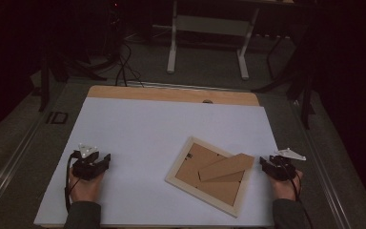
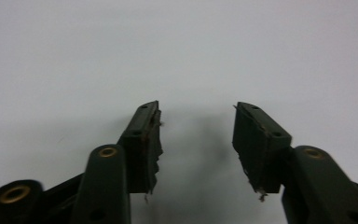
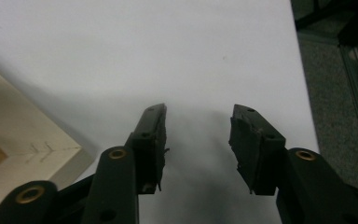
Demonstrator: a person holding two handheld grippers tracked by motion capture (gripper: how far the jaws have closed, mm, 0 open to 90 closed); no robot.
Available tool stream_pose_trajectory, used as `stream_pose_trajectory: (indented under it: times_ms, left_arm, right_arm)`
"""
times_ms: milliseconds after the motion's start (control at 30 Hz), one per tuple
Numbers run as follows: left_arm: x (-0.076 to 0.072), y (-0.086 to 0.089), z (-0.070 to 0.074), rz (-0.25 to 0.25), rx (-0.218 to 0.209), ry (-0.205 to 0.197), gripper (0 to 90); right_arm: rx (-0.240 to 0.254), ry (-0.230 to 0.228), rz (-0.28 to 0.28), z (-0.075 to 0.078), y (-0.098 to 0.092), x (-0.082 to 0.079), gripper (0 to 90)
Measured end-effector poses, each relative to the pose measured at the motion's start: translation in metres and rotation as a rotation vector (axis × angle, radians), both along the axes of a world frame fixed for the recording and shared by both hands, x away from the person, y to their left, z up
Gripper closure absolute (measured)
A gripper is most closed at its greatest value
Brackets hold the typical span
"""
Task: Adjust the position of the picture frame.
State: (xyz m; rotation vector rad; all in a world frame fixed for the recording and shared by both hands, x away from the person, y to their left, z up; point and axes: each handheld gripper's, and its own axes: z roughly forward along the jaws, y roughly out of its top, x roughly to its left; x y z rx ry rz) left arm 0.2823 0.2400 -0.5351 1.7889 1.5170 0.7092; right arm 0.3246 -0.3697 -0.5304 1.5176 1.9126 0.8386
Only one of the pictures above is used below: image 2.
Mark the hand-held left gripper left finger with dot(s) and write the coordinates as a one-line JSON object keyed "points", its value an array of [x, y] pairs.
{"points": [[140, 149]]}

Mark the white table mat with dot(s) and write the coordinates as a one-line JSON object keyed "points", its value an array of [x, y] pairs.
{"points": [[180, 46]]}

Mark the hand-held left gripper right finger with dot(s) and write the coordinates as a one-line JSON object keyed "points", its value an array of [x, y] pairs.
{"points": [[258, 149]]}

